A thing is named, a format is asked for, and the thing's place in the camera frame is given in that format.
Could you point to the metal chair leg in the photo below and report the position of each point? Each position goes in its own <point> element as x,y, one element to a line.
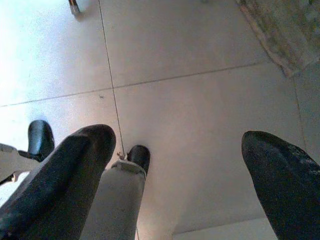
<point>75,6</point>

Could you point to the grey robot leg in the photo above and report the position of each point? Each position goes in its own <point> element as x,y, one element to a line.
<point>120,200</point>
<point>15,162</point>

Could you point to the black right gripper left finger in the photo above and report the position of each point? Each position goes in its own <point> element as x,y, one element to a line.
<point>55,180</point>

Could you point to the beige patterned rug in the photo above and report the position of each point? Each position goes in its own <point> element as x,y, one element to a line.
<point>287,30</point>

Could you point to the grey robot left leg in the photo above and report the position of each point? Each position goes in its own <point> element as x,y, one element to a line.
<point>15,162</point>

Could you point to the black robot left foot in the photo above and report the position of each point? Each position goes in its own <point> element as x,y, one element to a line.
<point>40,140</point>

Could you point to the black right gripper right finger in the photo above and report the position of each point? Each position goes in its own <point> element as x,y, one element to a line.
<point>285,185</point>

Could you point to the grey robot right leg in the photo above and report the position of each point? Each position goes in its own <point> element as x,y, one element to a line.
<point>120,200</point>

